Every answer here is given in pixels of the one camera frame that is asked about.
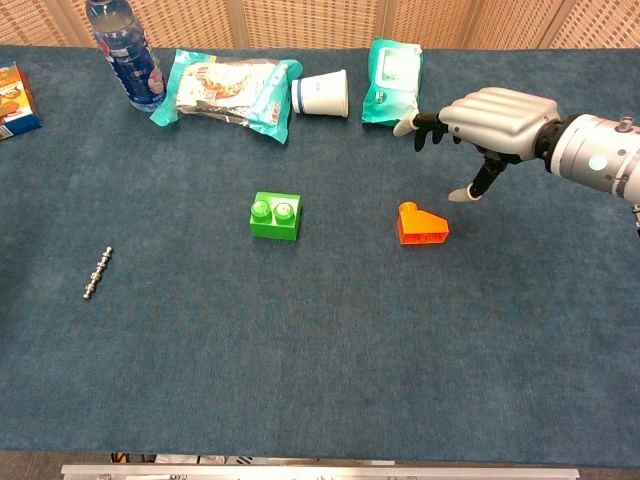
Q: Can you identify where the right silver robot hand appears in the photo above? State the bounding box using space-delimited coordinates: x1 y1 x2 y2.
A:
392 86 561 203

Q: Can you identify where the orange toy brick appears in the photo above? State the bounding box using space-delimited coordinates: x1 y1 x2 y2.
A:
397 201 450 247

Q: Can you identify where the green toy brick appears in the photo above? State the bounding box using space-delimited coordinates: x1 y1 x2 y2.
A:
248 191 304 242

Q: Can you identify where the teal wet wipes pack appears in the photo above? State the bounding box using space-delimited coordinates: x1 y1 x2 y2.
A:
360 36 424 132

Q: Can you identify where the white paper cup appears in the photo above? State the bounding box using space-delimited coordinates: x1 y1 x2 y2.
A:
291 68 350 119

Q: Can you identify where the woven wicker folding screen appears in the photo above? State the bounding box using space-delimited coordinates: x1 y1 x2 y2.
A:
0 0 640 50

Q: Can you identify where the dark blue felt table cover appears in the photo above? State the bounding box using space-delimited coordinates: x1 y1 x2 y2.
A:
0 44 640 469

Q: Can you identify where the teal and silver snack bag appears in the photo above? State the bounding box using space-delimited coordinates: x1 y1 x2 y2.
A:
149 48 305 145

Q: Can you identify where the blue label drink bottle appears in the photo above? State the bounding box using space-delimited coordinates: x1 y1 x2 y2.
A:
85 0 168 112

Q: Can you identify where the beaded silver metal rod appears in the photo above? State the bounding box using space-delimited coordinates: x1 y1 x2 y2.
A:
82 246 115 301

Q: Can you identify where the orange and blue carton box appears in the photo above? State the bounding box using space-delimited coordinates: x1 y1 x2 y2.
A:
0 60 43 142

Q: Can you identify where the aluminium profile rail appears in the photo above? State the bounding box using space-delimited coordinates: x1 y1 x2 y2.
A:
60 463 581 480

